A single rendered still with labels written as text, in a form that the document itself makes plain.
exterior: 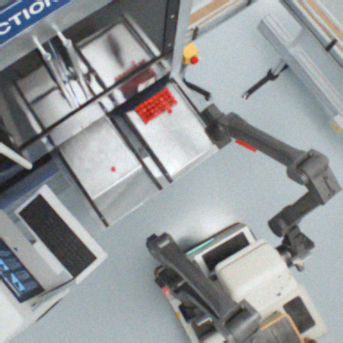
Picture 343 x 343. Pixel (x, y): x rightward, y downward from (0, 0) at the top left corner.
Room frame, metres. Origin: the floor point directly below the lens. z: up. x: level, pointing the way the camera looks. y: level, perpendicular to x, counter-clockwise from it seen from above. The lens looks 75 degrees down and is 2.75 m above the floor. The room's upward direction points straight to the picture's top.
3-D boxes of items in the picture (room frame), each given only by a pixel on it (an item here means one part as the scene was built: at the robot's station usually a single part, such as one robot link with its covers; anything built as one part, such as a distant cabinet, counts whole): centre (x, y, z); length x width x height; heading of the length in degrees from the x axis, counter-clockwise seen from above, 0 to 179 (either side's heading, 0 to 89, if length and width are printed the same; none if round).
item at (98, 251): (-0.01, 0.42, 0.79); 0.45 x 0.28 x 0.03; 44
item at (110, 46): (0.62, 0.08, 1.51); 0.43 x 0.01 x 0.59; 125
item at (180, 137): (0.49, -0.11, 0.90); 0.34 x 0.26 x 0.04; 35
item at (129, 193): (0.43, 0.05, 0.87); 0.70 x 0.48 x 0.02; 125
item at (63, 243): (0.00, 0.40, 0.82); 0.40 x 0.14 x 0.02; 44
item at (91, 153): (0.38, 0.23, 0.90); 0.34 x 0.26 x 0.04; 35
